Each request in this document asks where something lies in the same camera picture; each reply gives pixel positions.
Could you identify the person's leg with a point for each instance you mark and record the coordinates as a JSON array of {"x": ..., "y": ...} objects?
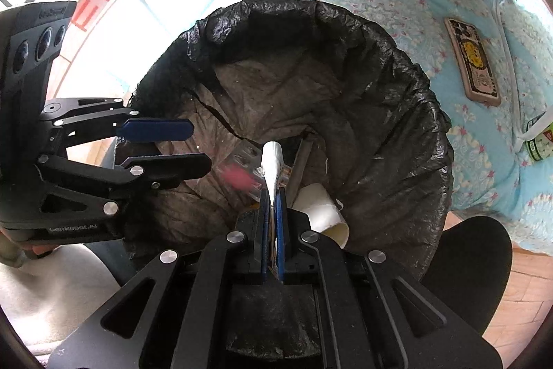
[{"x": 471, "y": 265}]

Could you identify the phone in printed case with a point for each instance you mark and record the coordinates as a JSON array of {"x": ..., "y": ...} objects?
[{"x": 473, "y": 62}]

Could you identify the grey strip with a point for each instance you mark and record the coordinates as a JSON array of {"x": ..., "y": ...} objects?
[{"x": 302, "y": 161}]

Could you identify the trash bin with black bag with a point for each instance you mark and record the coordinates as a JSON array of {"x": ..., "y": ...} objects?
[{"x": 345, "y": 70}]

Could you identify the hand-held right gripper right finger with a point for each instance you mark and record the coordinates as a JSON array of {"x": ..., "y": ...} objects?
[{"x": 281, "y": 239}]

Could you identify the person's left hand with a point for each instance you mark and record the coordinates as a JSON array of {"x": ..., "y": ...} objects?
[{"x": 39, "y": 250}]

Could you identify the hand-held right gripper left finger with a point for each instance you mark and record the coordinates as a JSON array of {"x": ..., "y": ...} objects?
[{"x": 263, "y": 239}]

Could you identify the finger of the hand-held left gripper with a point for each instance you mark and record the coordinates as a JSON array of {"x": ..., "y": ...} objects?
[
  {"x": 173, "y": 168},
  {"x": 155, "y": 129}
]

